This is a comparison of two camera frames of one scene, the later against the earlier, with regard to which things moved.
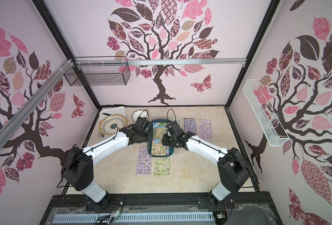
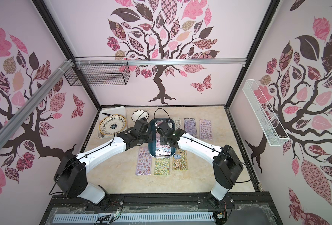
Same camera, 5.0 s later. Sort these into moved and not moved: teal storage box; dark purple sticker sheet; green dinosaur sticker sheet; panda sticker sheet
Moved: panda sticker sheet
Not moved: teal storage box; dark purple sticker sheet; green dinosaur sticker sheet
